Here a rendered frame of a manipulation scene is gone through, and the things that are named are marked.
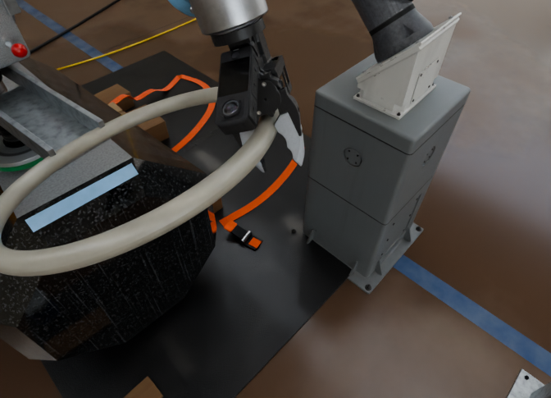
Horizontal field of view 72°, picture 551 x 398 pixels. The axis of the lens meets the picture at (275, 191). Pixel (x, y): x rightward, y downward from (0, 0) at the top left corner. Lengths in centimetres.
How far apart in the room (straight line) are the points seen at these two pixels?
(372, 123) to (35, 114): 93
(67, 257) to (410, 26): 110
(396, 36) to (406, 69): 11
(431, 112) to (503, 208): 116
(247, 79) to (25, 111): 69
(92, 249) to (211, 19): 29
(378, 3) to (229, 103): 90
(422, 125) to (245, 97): 91
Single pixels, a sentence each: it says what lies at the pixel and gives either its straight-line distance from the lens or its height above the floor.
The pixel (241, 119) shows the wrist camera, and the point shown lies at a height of 133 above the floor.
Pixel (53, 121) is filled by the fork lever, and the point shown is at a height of 108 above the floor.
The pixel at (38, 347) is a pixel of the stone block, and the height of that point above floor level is 39.
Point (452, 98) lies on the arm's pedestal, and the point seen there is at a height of 85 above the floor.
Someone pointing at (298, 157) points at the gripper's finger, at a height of 122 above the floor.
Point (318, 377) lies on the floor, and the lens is 168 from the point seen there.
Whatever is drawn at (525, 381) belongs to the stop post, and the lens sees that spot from 192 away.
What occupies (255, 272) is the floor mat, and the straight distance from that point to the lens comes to 184.
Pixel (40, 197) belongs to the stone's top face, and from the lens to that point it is 122.
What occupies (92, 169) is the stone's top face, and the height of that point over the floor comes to 82.
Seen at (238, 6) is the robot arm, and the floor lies 142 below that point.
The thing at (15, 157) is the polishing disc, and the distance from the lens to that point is 129.
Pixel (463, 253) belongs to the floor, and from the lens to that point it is 213.
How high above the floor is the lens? 161
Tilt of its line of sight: 48 degrees down
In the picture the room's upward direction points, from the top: straight up
